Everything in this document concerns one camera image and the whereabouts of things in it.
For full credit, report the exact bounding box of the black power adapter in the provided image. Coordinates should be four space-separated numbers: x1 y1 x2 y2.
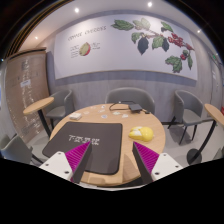
129 104 142 112

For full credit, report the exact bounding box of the wooden wall panel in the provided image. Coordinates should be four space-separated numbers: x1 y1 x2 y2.
5 48 49 143

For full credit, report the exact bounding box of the right round side table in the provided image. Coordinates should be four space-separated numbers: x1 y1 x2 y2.
186 103 224 166

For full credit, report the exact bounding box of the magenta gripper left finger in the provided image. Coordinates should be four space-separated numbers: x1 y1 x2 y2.
65 142 92 183

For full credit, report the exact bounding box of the grey near-left chair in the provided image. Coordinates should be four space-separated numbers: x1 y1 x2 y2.
0 135 42 164

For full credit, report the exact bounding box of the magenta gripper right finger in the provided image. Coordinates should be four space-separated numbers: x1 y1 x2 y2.
132 142 159 184

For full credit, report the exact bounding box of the grey left armchair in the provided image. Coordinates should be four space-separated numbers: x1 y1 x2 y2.
46 90 75 122

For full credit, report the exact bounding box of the grey armchair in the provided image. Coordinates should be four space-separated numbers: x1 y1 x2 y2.
169 90 203 138
105 87 155 114
46 90 75 122

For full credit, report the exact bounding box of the yellow computer mouse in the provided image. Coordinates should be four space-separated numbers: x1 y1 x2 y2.
128 126 154 142

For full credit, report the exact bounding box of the coffee cherries wall poster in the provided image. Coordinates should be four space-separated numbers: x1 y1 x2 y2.
54 14 198 80

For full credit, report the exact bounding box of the round wooden table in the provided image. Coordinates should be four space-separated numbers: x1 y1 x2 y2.
43 104 165 186

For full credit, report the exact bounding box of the left round side table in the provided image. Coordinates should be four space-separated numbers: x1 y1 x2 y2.
23 97 54 136

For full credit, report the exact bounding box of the black mouse pad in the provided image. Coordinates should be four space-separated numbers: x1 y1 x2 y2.
42 121 124 176

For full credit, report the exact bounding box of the round side table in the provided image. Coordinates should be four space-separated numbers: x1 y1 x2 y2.
186 103 224 166
23 97 54 136

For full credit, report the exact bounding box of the grey right armchair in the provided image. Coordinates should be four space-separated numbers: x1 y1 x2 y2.
169 90 203 138

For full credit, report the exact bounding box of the grey middle armchair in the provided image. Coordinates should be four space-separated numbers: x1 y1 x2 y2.
105 87 155 114

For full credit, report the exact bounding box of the small white box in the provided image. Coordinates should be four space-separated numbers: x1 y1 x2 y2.
69 112 82 120

